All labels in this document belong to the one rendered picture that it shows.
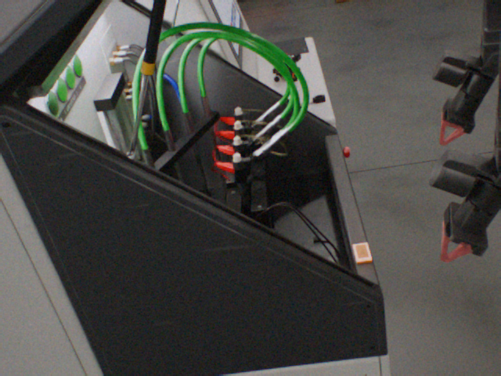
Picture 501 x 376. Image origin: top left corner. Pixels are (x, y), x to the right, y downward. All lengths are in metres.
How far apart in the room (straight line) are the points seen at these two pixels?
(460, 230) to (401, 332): 1.31
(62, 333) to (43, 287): 0.12
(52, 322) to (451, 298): 1.69
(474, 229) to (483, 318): 1.36
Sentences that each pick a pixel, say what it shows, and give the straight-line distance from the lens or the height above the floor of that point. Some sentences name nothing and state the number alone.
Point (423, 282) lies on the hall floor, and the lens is 2.56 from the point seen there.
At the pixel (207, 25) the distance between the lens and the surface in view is 1.21.
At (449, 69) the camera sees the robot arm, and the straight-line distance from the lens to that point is 1.41.
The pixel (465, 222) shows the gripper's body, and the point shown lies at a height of 1.10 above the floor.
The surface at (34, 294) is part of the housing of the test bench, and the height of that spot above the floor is 1.08.
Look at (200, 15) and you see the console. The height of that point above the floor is 1.33.
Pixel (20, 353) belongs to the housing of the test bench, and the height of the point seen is 0.93.
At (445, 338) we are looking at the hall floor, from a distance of 2.36.
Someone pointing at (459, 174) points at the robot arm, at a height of 1.19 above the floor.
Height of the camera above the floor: 1.76
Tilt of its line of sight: 32 degrees down
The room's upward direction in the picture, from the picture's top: 11 degrees counter-clockwise
